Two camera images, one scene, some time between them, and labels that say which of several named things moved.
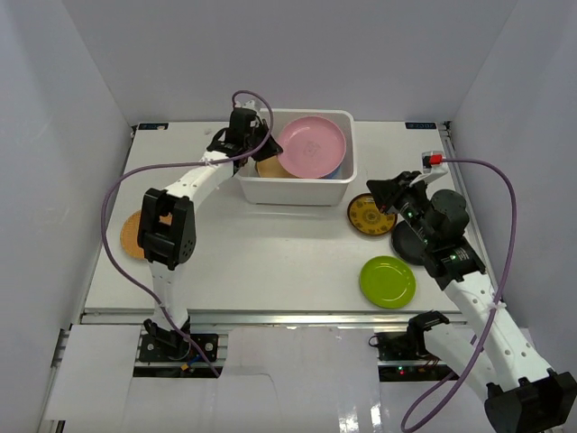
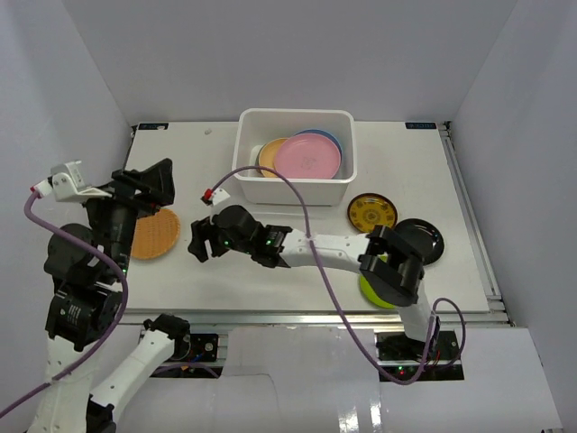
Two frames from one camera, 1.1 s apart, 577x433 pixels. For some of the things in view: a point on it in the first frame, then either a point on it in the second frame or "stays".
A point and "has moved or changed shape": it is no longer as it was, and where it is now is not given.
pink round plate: x=314 y=147 has moved or changed shape
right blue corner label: x=421 y=125 stays
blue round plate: x=333 y=174 → x=326 y=133
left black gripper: x=246 y=147 → x=133 y=190
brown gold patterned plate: x=365 y=216 stays
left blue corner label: x=153 y=125 stays
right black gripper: x=386 y=193 → x=205 y=230
